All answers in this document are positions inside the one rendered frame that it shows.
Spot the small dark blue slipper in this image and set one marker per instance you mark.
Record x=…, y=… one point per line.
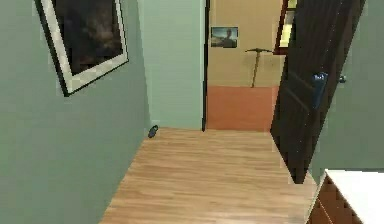
x=153, y=131

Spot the brown pickaxe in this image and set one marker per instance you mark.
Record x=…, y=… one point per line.
x=256, y=63

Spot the dark brown room door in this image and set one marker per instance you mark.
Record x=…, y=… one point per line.
x=308, y=100

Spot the red framed window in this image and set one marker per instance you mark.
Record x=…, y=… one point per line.
x=286, y=28

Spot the large dark framed picture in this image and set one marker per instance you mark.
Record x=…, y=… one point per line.
x=87, y=36

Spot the grey round door knob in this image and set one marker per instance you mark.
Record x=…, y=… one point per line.
x=342, y=79

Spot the brown white-topped cabinet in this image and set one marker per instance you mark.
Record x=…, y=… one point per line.
x=346, y=200

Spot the small landscape wall picture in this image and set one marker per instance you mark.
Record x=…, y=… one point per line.
x=224, y=37

